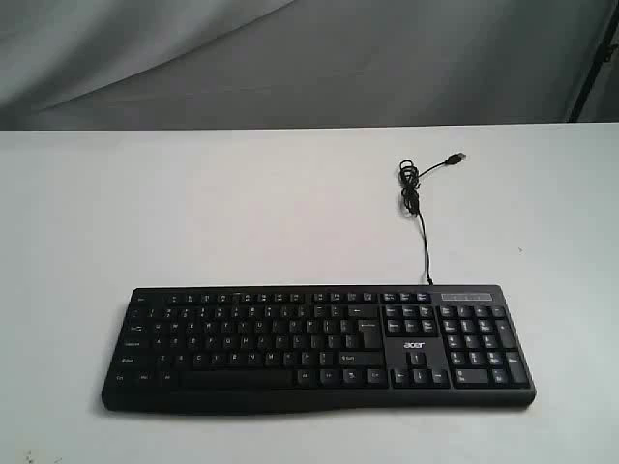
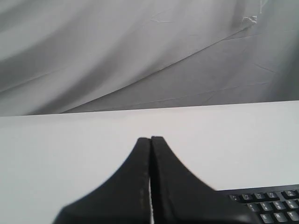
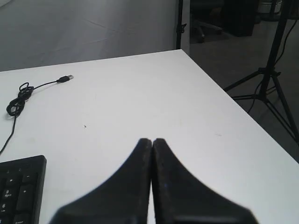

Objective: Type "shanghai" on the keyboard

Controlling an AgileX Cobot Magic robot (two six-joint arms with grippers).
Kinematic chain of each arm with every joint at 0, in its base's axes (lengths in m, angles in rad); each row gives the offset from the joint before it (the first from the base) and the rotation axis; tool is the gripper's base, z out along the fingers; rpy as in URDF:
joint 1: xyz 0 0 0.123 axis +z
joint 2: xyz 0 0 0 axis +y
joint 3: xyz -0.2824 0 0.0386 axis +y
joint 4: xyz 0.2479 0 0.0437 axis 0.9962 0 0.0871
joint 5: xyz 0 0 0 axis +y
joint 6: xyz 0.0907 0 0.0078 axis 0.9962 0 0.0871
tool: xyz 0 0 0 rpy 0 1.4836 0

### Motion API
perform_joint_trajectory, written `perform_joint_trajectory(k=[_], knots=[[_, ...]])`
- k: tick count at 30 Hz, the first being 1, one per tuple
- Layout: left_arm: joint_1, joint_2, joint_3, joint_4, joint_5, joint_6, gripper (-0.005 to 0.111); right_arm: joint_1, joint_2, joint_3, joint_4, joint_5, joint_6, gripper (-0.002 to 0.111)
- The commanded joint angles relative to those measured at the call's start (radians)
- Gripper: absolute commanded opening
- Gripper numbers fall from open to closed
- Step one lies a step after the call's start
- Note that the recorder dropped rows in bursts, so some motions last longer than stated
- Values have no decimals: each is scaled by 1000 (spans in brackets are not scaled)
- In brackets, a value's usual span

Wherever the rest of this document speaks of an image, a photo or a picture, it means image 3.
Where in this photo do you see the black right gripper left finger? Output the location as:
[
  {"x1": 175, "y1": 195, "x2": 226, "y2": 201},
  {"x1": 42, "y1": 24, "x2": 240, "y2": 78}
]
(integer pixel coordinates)
[{"x1": 50, "y1": 138, "x2": 152, "y2": 224}]

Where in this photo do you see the black vertical pole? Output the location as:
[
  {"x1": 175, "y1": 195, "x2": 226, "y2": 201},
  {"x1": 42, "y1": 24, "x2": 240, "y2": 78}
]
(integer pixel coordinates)
[{"x1": 176, "y1": 0, "x2": 187, "y2": 49}]

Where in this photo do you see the black office chair base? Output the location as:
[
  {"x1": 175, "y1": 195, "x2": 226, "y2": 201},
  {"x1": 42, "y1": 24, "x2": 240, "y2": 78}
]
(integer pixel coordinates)
[{"x1": 191, "y1": 19, "x2": 223, "y2": 43}]

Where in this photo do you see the black acer keyboard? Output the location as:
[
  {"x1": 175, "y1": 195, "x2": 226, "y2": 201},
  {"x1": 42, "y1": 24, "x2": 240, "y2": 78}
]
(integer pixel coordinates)
[{"x1": 0, "y1": 155, "x2": 47, "y2": 224}]

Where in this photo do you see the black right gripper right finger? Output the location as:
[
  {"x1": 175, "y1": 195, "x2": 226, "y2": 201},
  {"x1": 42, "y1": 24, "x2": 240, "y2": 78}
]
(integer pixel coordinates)
[{"x1": 152, "y1": 139, "x2": 258, "y2": 224}]

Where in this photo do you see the black USB cable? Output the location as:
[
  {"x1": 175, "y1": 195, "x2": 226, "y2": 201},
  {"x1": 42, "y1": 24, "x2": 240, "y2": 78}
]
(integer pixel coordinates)
[{"x1": 0, "y1": 75, "x2": 74, "y2": 155}]

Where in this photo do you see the black tripod stand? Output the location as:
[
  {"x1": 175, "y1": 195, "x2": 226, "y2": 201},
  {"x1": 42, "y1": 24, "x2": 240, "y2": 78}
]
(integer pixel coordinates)
[{"x1": 224, "y1": 0, "x2": 299, "y2": 143}]

